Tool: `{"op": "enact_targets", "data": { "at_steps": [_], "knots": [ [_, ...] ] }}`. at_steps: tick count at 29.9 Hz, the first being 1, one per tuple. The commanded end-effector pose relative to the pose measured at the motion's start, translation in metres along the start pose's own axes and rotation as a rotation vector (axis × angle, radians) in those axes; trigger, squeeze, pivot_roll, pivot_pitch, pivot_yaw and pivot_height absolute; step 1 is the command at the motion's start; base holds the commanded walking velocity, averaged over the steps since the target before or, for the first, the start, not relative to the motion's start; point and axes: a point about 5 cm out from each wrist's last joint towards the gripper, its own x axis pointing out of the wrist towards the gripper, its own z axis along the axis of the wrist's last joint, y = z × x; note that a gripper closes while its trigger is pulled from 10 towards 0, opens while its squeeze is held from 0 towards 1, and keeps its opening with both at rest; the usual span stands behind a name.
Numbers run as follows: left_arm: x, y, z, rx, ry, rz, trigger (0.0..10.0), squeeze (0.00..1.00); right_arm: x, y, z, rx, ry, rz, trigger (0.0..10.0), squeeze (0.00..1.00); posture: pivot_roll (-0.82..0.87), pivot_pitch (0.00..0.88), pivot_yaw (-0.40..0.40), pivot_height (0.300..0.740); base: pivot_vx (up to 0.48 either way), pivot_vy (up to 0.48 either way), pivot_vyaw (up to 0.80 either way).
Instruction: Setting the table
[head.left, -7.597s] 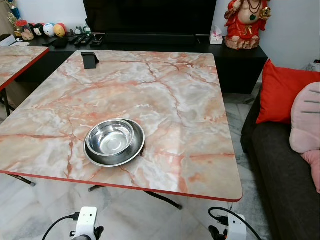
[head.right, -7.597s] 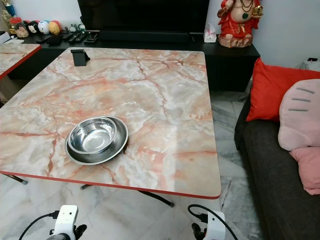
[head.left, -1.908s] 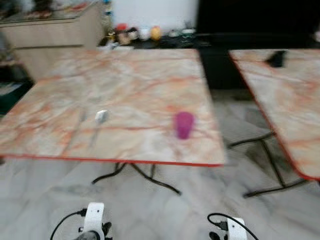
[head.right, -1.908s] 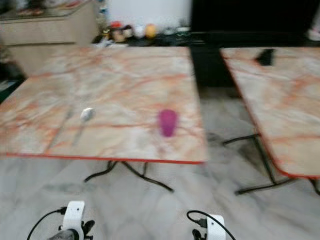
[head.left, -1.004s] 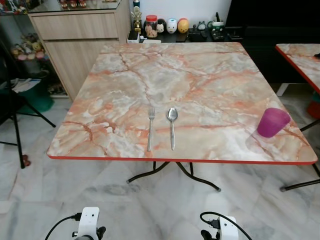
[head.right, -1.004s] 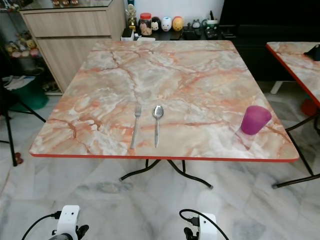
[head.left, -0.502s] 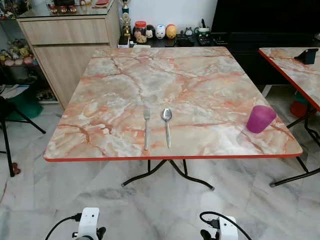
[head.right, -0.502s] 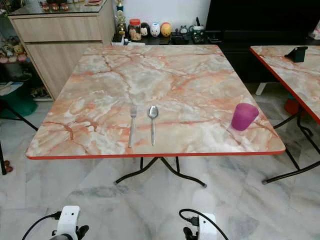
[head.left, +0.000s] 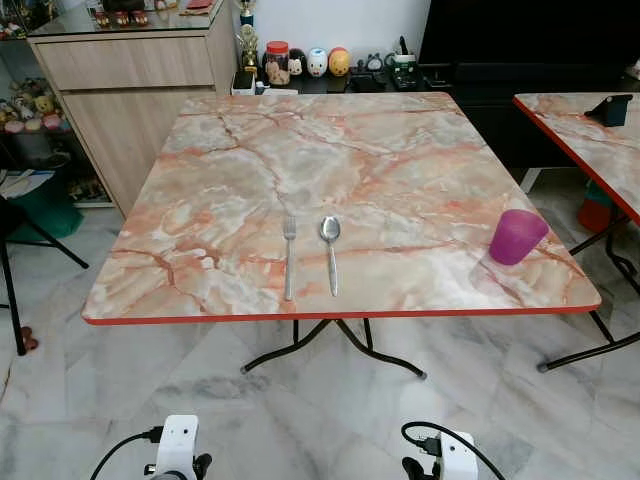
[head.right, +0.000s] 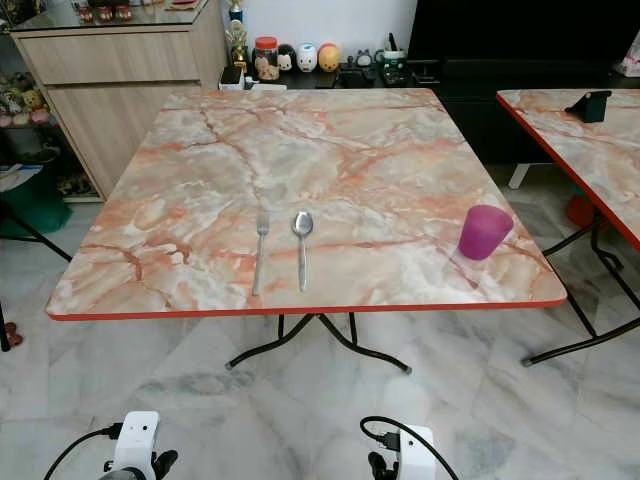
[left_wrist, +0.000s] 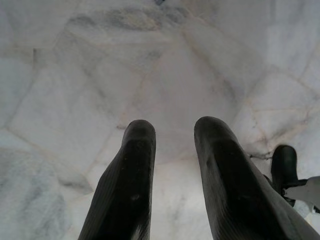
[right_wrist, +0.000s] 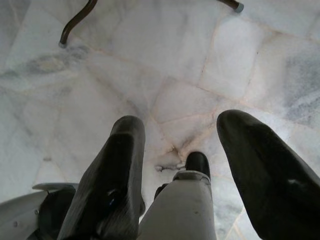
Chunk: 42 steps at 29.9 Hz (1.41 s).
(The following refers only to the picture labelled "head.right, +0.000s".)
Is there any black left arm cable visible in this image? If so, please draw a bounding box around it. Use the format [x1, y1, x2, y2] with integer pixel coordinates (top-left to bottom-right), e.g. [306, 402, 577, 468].
[44, 424, 123, 480]

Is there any silver fork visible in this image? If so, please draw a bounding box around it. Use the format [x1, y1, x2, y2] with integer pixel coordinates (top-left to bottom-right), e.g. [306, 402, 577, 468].
[253, 210, 270, 297]

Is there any light wooden cabinet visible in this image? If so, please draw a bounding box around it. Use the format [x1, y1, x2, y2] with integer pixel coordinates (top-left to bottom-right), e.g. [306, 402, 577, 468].
[8, 0, 229, 199]

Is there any red lidded snack jar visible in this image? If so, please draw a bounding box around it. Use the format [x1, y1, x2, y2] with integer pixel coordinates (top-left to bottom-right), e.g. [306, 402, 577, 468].
[253, 37, 280, 82]

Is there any purple plastic cup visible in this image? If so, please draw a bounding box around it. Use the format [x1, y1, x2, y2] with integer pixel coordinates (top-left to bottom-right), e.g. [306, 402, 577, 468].
[458, 205, 515, 262]

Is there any black flat screen television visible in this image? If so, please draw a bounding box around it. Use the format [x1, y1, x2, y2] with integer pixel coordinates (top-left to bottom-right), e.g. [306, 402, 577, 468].
[406, 0, 640, 63]

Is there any dark green mug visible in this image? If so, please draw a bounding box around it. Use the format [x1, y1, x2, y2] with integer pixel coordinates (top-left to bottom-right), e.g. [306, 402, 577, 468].
[378, 33, 409, 85]

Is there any pink white tissue pack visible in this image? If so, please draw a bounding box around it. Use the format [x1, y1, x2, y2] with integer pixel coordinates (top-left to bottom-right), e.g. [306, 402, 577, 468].
[617, 30, 640, 78]

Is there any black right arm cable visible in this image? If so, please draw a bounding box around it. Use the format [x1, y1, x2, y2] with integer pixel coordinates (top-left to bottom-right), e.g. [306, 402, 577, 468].
[360, 416, 461, 480]

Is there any black phone stand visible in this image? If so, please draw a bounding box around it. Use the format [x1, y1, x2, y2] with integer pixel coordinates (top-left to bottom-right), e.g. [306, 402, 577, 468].
[565, 90, 613, 123]

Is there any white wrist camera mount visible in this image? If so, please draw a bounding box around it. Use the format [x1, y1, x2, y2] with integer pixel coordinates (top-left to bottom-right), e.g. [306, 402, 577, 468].
[396, 425, 437, 480]
[112, 411, 161, 480]

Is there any silver spoon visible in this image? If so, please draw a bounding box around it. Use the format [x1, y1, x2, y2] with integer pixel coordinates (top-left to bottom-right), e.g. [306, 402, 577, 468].
[292, 211, 315, 293]

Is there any plush toy pile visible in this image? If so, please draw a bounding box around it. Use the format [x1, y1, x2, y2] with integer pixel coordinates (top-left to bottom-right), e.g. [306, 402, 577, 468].
[0, 70, 51, 128]

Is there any yellow orange round figurine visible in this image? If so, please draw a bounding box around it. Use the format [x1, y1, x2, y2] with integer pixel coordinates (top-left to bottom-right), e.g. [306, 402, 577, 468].
[317, 42, 341, 73]

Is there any gold trophy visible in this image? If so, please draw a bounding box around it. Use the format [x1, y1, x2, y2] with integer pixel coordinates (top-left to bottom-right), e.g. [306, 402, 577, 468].
[226, 0, 251, 71]

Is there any black metal stand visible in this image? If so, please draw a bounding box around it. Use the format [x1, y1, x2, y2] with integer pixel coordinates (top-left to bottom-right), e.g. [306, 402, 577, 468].
[0, 205, 74, 351]

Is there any white round figurine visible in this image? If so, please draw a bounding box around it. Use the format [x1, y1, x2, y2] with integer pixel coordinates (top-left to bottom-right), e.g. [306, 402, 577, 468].
[296, 43, 318, 74]

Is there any red plastic stool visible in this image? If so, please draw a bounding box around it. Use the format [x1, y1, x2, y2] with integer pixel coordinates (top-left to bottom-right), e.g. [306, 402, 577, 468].
[565, 192, 597, 228]

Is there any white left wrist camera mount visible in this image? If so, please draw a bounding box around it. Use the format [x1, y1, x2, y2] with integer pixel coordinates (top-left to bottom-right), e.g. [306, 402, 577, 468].
[112, 411, 161, 480]

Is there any green plastic bin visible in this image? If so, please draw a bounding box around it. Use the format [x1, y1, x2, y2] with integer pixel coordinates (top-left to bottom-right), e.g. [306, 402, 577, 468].
[0, 170, 74, 239]

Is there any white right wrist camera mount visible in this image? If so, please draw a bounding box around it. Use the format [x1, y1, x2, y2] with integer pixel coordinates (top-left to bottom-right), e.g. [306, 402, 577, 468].
[396, 425, 437, 480]

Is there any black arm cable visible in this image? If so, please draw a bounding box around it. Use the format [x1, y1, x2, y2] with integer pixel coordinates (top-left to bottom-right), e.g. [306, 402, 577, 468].
[360, 416, 461, 480]
[44, 424, 123, 480]

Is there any marble top folding table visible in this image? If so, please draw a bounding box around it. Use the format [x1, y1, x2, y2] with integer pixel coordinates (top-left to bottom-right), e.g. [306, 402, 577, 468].
[496, 88, 640, 367]
[46, 88, 568, 374]

